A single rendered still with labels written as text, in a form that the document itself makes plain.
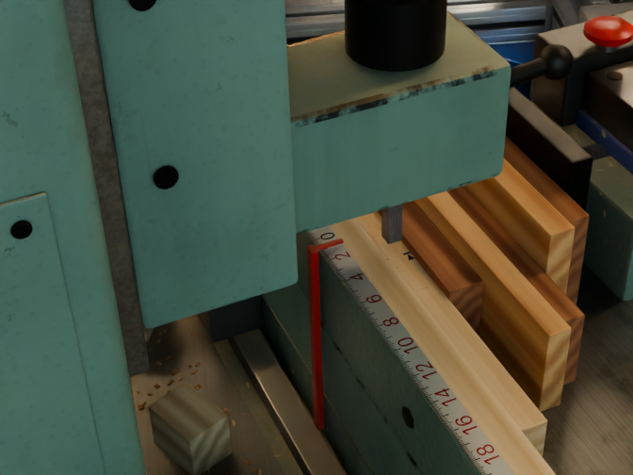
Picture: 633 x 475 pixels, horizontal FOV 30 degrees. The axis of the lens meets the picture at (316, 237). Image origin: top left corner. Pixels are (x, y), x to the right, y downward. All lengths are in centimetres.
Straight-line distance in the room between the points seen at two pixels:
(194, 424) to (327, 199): 20
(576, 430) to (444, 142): 17
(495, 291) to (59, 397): 26
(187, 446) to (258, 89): 30
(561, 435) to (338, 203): 17
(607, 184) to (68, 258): 36
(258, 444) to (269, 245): 25
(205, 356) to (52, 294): 37
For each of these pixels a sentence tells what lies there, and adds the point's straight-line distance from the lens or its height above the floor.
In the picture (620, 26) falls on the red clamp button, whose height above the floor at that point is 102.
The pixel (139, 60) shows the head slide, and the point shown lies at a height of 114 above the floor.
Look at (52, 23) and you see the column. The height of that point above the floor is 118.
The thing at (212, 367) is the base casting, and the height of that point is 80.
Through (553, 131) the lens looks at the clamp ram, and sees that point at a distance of 70.
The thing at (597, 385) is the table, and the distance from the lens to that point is 68.
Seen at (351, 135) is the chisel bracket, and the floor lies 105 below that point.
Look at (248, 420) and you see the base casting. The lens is 78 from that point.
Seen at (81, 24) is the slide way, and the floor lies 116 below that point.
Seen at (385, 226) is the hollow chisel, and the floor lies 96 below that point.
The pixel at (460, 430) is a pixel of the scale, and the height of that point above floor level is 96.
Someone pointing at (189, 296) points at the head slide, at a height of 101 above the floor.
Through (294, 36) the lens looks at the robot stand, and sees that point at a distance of 138.
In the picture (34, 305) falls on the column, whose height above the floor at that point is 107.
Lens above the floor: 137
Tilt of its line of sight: 38 degrees down
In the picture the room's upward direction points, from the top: 2 degrees counter-clockwise
